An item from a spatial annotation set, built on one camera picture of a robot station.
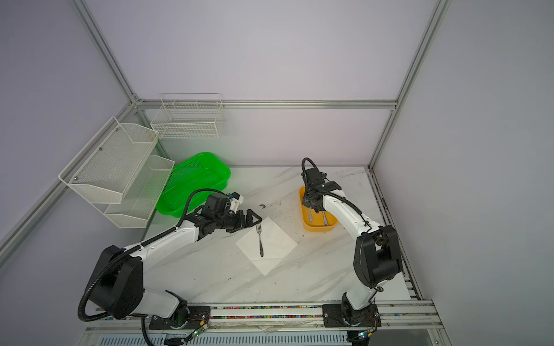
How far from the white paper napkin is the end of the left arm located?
0.14m

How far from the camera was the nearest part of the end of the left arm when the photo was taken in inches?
25.1

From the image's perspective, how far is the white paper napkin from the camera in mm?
878
